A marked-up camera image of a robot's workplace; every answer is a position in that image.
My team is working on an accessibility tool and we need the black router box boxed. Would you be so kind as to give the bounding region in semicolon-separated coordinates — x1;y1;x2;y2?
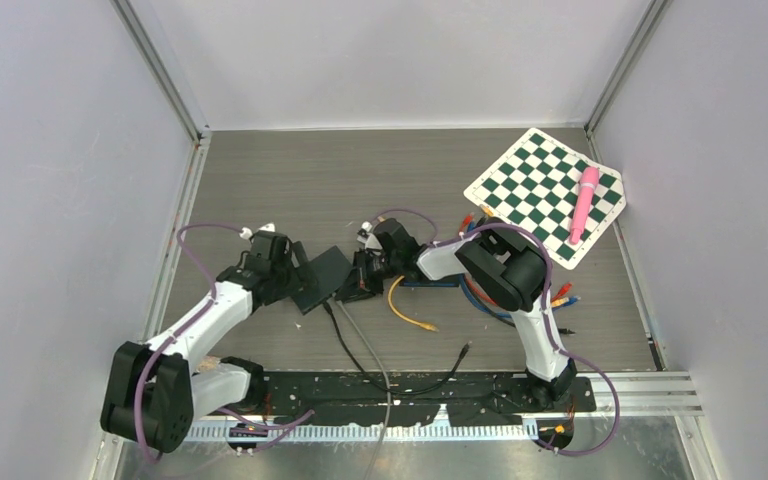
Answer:
291;246;352;315

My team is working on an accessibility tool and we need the black ribbed network switch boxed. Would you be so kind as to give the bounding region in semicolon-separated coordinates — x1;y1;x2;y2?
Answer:
398;272;461;288

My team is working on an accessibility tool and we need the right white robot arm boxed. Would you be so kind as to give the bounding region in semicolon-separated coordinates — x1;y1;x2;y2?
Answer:
336;218;577;411

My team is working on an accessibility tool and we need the black router cable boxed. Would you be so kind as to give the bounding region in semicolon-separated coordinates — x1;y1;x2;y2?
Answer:
320;301;473;397

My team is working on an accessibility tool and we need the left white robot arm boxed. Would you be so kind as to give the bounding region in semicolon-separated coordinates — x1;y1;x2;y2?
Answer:
100;224;309;461

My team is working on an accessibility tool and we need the grey router cable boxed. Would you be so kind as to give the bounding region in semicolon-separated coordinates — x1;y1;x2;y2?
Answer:
334;298;393;480

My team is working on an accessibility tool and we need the blue ethernet cable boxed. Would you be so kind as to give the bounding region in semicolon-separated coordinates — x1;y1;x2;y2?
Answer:
458;221;583;321

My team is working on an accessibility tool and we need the red ethernet cable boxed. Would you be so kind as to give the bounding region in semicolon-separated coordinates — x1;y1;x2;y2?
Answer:
458;211;574;313

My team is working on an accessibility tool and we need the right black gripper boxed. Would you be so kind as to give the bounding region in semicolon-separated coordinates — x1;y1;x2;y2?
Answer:
338;250;402;306

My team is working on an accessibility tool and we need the green white checkered board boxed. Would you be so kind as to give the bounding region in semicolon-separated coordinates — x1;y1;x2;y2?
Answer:
463;128;627;270

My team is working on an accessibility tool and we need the pink cylindrical tube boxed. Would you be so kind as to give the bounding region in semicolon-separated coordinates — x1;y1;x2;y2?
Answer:
569;166;600;245

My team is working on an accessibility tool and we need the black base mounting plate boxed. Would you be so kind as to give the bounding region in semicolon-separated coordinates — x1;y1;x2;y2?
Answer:
229;371;596;427

